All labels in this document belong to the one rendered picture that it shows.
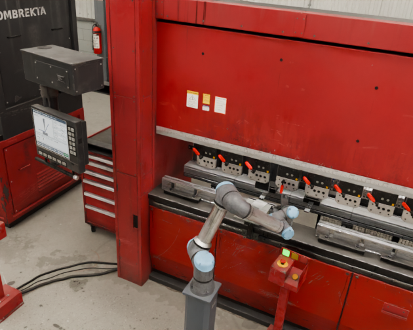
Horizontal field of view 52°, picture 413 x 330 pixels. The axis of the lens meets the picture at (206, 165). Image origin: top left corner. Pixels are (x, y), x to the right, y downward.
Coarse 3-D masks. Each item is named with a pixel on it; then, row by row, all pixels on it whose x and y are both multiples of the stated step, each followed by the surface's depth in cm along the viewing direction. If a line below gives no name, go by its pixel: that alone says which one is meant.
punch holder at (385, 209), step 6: (372, 192) 258; (378, 192) 257; (384, 192) 255; (390, 192) 254; (378, 198) 258; (384, 198) 257; (390, 198) 255; (396, 198) 253; (372, 204) 261; (384, 204) 258; (390, 204) 256; (372, 210) 262; (378, 210) 261; (384, 210) 259; (390, 210) 258; (390, 216) 259
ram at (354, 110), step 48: (192, 48) 274; (240, 48) 260; (288, 48) 247; (336, 48) 236; (240, 96) 272; (288, 96) 258; (336, 96) 246; (384, 96) 234; (240, 144) 286; (288, 144) 270; (336, 144) 257; (384, 144) 244
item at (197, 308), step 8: (216, 288) 252; (192, 296) 245; (208, 296) 246; (216, 296) 255; (192, 304) 249; (200, 304) 247; (208, 304) 247; (192, 312) 252; (200, 312) 249; (208, 312) 250; (184, 320) 262; (192, 320) 255; (200, 320) 252; (208, 320) 253; (184, 328) 264; (192, 328) 258; (200, 328) 255; (208, 328) 257
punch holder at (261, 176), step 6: (252, 162) 287; (258, 162) 285; (264, 162) 284; (270, 162) 281; (252, 168) 289; (258, 168) 287; (264, 168) 285; (270, 168) 283; (252, 174) 290; (258, 174) 288; (264, 174) 286; (270, 174) 289; (258, 180) 290; (264, 180) 288
